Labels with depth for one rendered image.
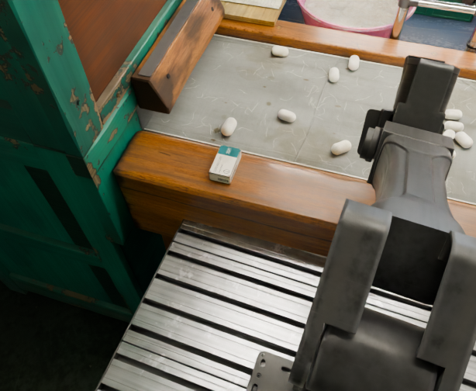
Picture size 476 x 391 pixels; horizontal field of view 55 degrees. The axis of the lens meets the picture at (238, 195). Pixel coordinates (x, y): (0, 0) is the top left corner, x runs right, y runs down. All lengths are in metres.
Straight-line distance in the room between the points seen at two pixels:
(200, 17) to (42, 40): 0.40
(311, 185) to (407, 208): 0.42
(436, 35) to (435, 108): 0.70
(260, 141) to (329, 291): 0.56
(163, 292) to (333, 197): 0.30
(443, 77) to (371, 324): 0.31
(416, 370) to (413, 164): 0.17
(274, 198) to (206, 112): 0.24
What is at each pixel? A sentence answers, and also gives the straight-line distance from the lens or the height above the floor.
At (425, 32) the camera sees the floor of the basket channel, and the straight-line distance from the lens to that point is 1.23.
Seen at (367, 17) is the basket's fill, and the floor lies 0.73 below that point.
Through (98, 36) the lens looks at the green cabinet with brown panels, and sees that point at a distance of 0.71.
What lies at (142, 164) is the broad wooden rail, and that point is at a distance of 0.77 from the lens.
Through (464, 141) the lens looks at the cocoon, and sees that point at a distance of 0.87.
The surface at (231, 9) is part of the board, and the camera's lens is 1.05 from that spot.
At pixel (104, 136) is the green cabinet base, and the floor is 0.83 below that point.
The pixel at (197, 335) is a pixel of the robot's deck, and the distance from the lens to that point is 0.72.
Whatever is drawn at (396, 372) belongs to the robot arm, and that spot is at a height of 1.07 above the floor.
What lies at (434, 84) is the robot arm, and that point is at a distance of 0.54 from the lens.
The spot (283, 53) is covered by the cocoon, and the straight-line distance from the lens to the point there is 0.97.
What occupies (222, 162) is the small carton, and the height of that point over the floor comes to 0.78.
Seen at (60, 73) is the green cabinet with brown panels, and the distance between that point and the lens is 0.62.
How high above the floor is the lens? 1.35
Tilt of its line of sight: 55 degrees down
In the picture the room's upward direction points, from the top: 2 degrees counter-clockwise
